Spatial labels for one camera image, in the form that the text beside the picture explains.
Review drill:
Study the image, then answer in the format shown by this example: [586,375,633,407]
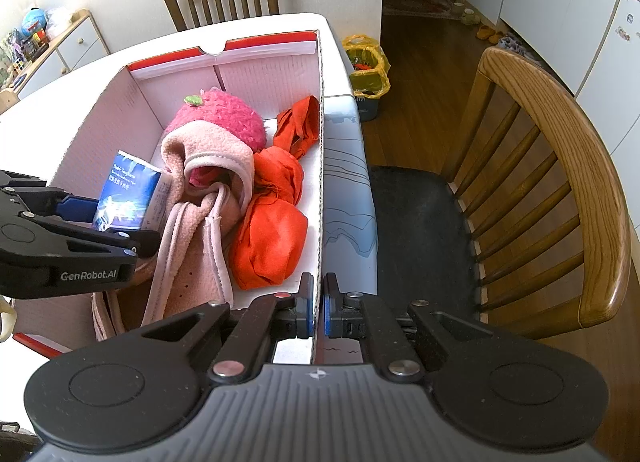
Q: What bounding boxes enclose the patterned doormat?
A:
[382,0,468,20]

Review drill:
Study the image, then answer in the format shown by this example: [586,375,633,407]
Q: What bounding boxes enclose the blue globe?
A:
[21,7,48,35]

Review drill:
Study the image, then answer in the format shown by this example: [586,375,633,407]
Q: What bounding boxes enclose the clear plastic bag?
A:
[45,7,76,35]

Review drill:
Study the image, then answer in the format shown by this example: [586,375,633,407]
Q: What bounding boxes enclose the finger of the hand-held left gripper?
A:
[20,212,162,260]
[0,169,101,225]

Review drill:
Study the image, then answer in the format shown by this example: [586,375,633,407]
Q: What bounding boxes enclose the white sideboard with wooden top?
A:
[15,9,111,98]

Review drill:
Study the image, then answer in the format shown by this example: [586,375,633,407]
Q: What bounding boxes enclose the trash bin with yellow bag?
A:
[341,34,392,123]

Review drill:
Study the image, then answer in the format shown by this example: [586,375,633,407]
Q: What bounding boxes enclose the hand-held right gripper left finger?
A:
[142,272,316,384]

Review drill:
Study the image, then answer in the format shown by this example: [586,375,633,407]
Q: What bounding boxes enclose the pale patterned shoes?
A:
[500,34,531,55]

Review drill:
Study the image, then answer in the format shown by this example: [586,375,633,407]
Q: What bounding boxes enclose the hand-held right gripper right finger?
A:
[322,272,496,384]

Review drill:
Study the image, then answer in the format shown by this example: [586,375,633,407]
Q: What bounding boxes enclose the pink fleece hat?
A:
[92,129,256,343]

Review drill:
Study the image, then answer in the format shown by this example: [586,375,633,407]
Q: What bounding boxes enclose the red shoe box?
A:
[12,29,328,363]

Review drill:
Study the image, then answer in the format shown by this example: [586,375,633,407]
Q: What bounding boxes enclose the blue tissue packet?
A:
[92,149,173,233]

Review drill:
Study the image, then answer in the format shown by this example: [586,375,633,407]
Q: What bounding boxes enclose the wooden curved-back chair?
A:
[367,46,632,340]

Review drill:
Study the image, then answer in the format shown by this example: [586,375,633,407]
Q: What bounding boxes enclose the red knotted cloth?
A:
[230,95,321,291]

